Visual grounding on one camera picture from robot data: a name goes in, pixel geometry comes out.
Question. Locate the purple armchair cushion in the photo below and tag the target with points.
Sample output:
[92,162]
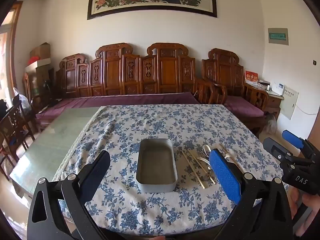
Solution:
[242,106]

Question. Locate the blue floral tablecloth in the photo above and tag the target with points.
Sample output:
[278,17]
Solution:
[150,122]

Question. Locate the clear plastic bag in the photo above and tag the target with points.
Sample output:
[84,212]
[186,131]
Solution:
[23,102]

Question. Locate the purple sofa cushion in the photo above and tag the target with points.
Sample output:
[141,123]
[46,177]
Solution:
[112,101]

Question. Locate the black bag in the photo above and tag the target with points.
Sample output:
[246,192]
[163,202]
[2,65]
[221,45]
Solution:
[3,110]

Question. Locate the red desk calendar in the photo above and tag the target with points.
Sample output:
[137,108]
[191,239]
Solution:
[250,77]

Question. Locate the red cloth bundle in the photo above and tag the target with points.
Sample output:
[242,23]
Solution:
[33,60]

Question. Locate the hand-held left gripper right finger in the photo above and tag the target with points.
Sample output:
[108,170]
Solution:
[225,175]

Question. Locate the carved wooden sofa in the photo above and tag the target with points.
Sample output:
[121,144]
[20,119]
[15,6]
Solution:
[112,70]

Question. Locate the rectangular metal tin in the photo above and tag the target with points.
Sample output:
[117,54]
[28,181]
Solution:
[156,165]

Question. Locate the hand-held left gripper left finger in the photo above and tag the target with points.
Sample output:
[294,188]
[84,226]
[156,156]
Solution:
[96,177]

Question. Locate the person's right hand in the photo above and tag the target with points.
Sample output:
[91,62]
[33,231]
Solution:
[312,205]

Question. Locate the wooden side table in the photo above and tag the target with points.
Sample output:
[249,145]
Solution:
[272,102]

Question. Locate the wooden door frame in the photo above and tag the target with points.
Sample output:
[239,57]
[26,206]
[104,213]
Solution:
[15,30]

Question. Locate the white desk phone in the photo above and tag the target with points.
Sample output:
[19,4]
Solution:
[278,88]

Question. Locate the grey fluffy thing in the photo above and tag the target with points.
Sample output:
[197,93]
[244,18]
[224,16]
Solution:
[270,123]

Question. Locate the white flat box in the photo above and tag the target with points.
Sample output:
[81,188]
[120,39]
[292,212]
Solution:
[43,63]

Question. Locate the white distribution box door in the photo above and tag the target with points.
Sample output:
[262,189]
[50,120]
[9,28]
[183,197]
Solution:
[290,103]

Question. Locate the white plastic spoon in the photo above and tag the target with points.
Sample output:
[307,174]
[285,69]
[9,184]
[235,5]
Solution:
[200,158]

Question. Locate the carved wooden armchair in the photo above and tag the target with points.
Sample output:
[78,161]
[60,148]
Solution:
[225,72]

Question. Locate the small cardboard box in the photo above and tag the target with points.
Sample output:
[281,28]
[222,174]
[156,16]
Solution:
[41,51]

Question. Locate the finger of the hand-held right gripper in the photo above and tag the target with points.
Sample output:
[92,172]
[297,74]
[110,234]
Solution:
[292,138]
[272,146]

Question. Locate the grey wall panel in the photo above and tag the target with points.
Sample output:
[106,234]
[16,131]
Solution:
[278,36]

